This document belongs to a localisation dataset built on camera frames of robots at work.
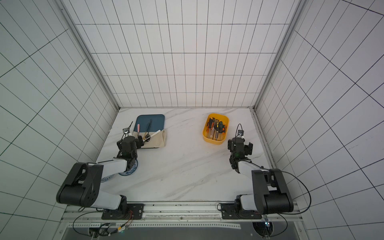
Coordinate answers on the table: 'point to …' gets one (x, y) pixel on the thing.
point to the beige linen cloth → (152, 139)
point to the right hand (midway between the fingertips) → (237, 139)
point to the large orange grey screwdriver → (212, 124)
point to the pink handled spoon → (138, 129)
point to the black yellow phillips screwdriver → (217, 127)
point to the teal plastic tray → (157, 122)
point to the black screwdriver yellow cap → (210, 123)
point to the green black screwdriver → (220, 129)
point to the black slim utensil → (147, 135)
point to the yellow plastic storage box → (221, 117)
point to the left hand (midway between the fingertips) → (130, 139)
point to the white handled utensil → (152, 135)
